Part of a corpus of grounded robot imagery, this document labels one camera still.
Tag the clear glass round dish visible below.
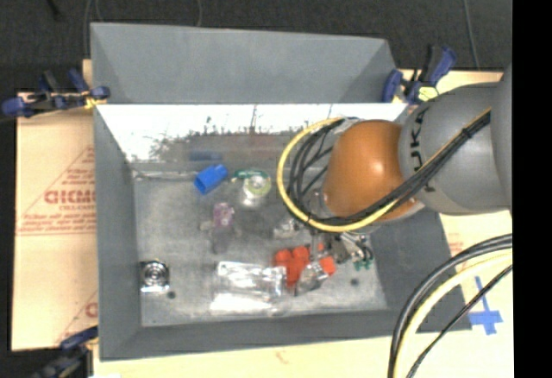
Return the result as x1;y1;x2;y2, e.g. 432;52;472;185
138;260;171;295

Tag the grey metal bin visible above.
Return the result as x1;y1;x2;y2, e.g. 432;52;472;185
89;22;472;360

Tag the small clear plastic piece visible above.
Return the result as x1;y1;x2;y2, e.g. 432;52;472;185
273;217;304;240

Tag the clear plastic bottle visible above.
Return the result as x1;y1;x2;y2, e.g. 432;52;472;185
209;260;288;313

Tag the purple and clear small bottle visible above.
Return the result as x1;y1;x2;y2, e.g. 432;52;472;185
210;201;242;255

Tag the brown cardboard board, red print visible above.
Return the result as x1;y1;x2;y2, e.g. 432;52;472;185
10;103;101;352

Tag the orange plastic toy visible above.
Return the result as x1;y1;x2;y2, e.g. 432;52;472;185
272;244;337;288

